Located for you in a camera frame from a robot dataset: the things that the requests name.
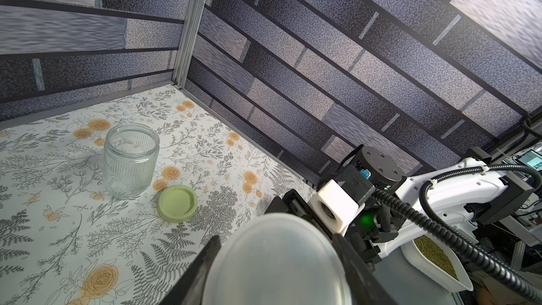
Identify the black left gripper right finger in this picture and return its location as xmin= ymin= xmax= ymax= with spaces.
xmin=332 ymin=234 xmax=396 ymax=305

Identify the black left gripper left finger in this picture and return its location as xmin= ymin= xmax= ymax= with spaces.
xmin=159 ymin=236 xmax=221 ymax=305

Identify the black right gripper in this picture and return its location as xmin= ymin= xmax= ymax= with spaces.
xmin=264 ymin=189 xmax=381 ymax=263

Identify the light green jar lid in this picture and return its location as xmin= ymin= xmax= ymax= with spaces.
xmin=157 ymin=185 xmax=198 ymax=223

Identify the clear ribbed glass jar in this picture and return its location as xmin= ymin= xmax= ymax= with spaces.
xmin=102 ymin=124 xmax=159 ymax=200

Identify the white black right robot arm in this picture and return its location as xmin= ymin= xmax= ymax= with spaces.
xmin=267 ymin=145 xmax=541 ymax=263

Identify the white tray of beans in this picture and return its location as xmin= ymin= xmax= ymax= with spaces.
xmin=401 ymin=234 xmax=474 ymax=292

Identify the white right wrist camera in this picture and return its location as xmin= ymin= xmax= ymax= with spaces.
xmin=309 ymin=179 xmax=366 ymax=236

